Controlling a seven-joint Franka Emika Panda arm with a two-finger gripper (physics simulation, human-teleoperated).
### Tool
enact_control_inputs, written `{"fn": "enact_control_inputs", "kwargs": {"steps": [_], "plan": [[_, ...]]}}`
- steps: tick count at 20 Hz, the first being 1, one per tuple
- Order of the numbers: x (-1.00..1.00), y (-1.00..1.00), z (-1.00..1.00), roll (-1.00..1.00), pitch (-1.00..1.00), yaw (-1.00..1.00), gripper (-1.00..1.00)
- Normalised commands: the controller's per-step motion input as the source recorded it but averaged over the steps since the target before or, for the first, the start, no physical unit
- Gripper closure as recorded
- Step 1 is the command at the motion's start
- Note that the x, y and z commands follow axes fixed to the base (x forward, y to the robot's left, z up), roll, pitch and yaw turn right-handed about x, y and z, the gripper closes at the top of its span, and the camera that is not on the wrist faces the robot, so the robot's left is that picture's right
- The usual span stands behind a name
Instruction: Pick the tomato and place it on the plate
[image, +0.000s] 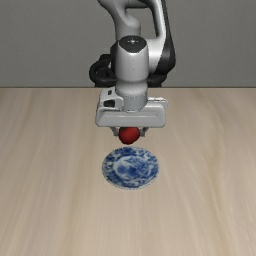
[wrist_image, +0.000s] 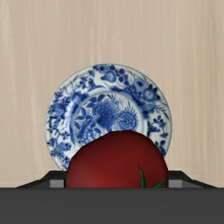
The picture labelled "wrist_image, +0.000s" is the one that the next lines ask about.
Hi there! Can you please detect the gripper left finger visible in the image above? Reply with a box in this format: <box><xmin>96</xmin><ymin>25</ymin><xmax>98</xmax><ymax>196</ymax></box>
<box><xmin>17</xmin><ymin>170</ymin><xmax>67</xmax><ymax>189</ymax></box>

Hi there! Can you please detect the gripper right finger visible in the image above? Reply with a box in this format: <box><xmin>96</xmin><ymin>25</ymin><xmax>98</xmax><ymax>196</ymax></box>
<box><xmin>166</xmin><ymin>170</ymin><xmax>217</xmax><ymax>189</ymax></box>

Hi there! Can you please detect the red tomato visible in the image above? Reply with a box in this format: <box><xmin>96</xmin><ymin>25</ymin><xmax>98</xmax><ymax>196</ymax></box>
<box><xmin>65</xmin><ymin>130</ymin><xmax>169</xmax><ymax>189</ymax></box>

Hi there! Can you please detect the blue and white plate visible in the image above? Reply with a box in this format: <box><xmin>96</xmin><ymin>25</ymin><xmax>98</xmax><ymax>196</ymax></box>
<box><xmin>44</xmin><ymin>63</ymin><xmax>173</xmax><ymax>172</ymax></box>

